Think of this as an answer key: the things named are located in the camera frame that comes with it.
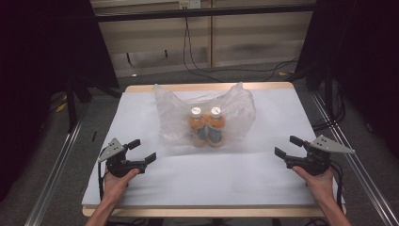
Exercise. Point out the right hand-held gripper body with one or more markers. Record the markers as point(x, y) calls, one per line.
point(313, 158)

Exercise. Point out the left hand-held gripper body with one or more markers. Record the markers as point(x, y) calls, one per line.
point(116, 163)

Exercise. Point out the clear plastic bag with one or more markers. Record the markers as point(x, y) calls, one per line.
point(169, 116)

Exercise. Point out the person's left hand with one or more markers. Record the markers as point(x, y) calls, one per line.
point(116, 185)

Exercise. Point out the person's right hand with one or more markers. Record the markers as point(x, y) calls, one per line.
point(318, 185)

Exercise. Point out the white table sheet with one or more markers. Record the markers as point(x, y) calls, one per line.
point(204, 175)

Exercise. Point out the orange drink bottle white cap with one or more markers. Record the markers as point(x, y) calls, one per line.
point(197, 125)
point(215, 125)

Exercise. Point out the black metal stand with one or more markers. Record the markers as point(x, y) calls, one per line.
point(328, 94)
point(71, 106)

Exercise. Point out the wooden table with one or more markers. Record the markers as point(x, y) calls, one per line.
point(204, 212)

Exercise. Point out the yellow floor tape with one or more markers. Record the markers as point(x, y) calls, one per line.
point(61, 107)

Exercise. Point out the dark curtain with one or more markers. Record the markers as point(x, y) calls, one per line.
point(37, 62)
point(360, 47)

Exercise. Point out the black horizontal bar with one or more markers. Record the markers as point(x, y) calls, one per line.
point(204, 13)

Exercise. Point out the metal floor rail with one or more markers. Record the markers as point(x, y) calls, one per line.
point(56, 172)
point(360, 163)

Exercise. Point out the wall power outlet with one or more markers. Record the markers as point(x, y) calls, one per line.
point(189, 3)

